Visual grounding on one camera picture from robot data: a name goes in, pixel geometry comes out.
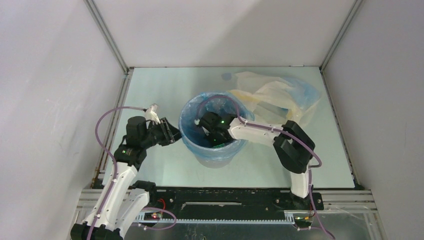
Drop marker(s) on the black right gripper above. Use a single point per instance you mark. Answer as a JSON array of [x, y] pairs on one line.
[[209, 130]]

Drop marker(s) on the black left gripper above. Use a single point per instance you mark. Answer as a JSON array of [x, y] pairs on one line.
[[171, 133]]

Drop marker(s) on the blue translucent trash bag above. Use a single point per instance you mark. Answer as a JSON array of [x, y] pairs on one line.
[[192, 132]]

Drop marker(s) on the grey plastic trash bin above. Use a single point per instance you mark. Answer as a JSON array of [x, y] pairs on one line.
[[215, 155]]

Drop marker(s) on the yellowish translucent trash bag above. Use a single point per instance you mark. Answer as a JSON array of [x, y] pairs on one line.
[[275, 100]]

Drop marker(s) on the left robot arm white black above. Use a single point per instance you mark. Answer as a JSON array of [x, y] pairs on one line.
[[122, 199]]

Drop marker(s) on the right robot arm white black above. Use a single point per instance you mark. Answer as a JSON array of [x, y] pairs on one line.
[[293, 147]]

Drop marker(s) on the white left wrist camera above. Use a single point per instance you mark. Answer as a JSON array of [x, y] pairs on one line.
[[150, 114]]

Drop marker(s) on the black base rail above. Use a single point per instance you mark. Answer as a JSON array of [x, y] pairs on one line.
[[227, 204]]

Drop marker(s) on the aluminium frame front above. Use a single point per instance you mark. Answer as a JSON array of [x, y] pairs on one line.
[[342, 214]]

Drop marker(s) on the left aluminium corner post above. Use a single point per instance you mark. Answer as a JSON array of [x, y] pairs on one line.
[[105, 32]]

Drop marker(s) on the aluminium corner post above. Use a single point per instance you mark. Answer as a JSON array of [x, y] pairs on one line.
[[105, 32], [353, 11]]

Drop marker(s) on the right aluminium corner post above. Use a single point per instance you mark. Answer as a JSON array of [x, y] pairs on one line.
[[353, 11]]

